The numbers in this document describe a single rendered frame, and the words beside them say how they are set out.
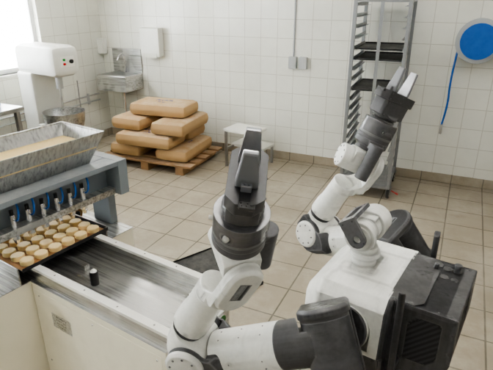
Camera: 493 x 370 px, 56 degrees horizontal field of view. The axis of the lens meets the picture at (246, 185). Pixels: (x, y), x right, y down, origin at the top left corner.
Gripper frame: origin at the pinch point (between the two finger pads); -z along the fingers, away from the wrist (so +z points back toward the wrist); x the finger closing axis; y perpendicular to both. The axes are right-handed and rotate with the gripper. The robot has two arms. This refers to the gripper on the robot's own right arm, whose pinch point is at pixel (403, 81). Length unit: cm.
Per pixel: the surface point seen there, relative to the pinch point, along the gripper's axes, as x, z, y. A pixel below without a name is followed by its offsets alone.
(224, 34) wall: -147, 22, 425
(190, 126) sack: -122, 123, 365
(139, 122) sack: -78, 144, 400
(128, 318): 34, 99, 24
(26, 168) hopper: 66, 81, 82
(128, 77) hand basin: -78, 117, 490
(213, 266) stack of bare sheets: -83, 165, 159
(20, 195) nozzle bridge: 66, 88, 74
